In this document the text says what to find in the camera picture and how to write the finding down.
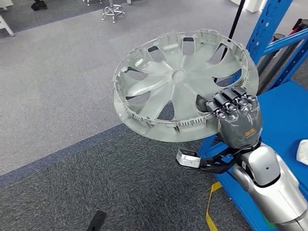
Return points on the white box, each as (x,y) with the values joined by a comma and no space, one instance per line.
(252,4)

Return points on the black robot foot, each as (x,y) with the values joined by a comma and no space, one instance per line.
(96,221)

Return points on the black camera bracket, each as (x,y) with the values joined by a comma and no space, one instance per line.
(217,165)

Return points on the white furniture leg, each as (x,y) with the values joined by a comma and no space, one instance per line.
(7,27)

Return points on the silver plastic wheel hubcap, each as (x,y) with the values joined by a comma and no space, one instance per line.
(178,76)

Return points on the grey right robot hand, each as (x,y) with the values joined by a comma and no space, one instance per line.
(240,127)

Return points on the chrome stool base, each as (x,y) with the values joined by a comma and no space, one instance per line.
(112,9)

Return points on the blue metal shelf rack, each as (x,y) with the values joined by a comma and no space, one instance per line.
(284,111)

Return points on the chrome barrier post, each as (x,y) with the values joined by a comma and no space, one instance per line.
(266,63)
(284,67)

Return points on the black stanchion with round base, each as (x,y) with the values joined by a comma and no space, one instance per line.
(237,16)

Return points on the white curved plastic part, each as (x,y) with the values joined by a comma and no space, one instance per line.
(303,153)

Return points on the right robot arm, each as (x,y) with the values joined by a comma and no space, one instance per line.
(272,185)

